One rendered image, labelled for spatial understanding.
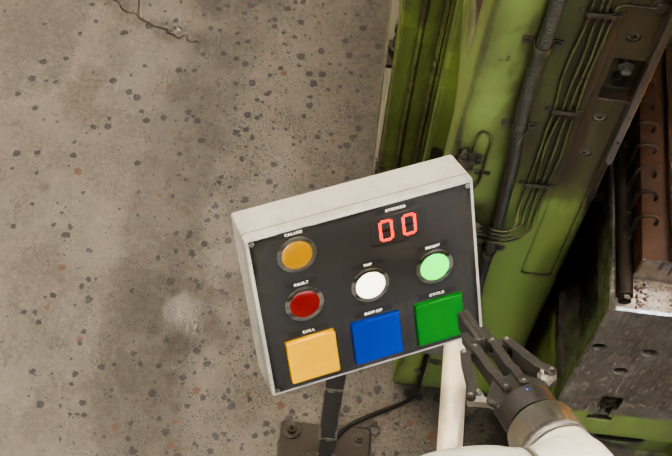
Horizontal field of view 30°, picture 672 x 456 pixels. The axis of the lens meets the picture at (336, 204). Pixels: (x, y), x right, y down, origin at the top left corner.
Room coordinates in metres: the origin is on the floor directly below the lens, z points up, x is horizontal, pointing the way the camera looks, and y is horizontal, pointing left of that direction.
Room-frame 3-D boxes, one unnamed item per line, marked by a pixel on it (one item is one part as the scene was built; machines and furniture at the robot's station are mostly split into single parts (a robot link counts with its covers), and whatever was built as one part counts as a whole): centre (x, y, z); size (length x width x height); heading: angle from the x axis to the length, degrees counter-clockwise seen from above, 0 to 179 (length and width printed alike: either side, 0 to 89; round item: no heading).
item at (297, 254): (0.81, 0.05, 1.16); 0.05 x 0.03 x 0.04; 89
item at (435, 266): (0.85, -0.15, 1.09); 0.05 x 0.03 x 0.04; 89
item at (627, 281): (1.11, -0.48, 0.93); 0.40 x 0.03 x 0.03; 179
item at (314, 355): (0.73, 0.01, 1.01); 0.07 x 0.05 x 0.07; 114
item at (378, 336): (0.77, -0.08, 1.01); 0.07 x 0.05 x 0.07; 114
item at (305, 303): (0.77, 0.03, 1.09); 0.05 x 0.03 x 0.04; 89
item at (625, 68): (1.12, -0.40, 1.24); 0.03 x 0.03 x 0.07; 89
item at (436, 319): (0.81, -0.17, 1.01); 0.07 x 0.05 x 0.07; 114
